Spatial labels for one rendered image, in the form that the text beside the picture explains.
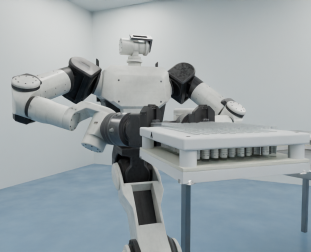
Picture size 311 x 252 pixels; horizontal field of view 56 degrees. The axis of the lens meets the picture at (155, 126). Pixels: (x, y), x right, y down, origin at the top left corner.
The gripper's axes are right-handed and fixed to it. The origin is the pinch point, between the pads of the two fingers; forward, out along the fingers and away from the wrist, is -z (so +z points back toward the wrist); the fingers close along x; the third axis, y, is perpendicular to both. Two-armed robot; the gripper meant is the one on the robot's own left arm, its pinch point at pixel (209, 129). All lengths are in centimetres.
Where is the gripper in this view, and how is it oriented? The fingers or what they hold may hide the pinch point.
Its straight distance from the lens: 73.4
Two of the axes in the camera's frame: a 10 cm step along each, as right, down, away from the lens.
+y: -9.8, 0.2, -1.8
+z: -1.8, -0.4, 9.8
